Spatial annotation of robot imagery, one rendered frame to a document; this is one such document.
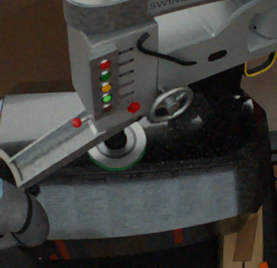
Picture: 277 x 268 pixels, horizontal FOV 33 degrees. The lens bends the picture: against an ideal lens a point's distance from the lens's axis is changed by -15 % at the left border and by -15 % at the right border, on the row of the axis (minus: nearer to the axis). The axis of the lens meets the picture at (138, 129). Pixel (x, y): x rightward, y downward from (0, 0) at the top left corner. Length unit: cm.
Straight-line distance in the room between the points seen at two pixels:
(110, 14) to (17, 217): 55
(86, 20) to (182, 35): 39
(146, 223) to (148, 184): 17
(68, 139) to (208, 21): 66
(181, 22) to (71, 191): 80
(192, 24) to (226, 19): 12
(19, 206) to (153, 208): 102
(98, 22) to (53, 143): 71
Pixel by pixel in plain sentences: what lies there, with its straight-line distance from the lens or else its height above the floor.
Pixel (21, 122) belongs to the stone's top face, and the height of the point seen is 87.
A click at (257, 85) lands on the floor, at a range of 331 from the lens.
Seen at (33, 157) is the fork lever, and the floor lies 97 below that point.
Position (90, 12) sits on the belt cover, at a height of 171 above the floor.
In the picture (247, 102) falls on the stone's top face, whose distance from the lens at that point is 213.
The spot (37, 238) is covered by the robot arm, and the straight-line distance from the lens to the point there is 114.
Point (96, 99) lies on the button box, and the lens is 147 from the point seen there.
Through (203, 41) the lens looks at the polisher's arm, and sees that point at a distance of 156.
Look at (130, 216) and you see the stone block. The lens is 202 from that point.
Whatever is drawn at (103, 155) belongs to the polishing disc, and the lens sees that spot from 193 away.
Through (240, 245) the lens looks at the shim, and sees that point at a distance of 255.
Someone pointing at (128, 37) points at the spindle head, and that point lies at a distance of 135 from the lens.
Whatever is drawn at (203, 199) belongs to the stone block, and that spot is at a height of 75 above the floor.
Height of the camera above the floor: 259
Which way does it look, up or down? 59 degrees down
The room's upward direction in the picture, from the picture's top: straight up
